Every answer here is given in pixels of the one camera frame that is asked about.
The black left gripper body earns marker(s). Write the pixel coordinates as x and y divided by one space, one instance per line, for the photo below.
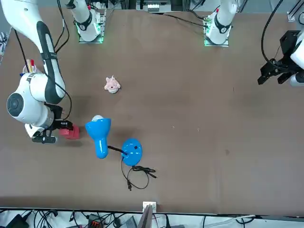
288 44

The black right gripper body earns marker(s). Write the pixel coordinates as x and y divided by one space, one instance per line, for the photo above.
58 114

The red cube block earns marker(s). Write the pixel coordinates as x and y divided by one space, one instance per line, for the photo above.
66 134
78 133

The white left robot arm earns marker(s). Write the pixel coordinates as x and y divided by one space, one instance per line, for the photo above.
223 19

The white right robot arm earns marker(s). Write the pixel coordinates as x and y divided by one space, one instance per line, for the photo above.
21 16

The blue desk lamp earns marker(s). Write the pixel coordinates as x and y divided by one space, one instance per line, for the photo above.
99 128

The clear plastic cup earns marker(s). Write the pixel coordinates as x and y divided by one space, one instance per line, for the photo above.
34 69

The blue capped marker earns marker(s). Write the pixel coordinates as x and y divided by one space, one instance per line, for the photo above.
22 74

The red capped marker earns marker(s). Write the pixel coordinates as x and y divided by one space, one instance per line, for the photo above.
33 65

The yellow marker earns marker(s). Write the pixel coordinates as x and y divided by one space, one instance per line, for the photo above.
29 66

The pink plush toy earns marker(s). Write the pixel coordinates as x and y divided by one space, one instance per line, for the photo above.
111 85

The striped cloth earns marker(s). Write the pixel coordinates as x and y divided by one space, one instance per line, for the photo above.
2 45

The black box with orange ports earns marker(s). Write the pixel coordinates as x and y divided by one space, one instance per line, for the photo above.
95 222

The aluminium corner bracket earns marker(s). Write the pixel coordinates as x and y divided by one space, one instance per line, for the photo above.
291 16

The aluminium camera post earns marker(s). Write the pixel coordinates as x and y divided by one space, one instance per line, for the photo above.
146 218

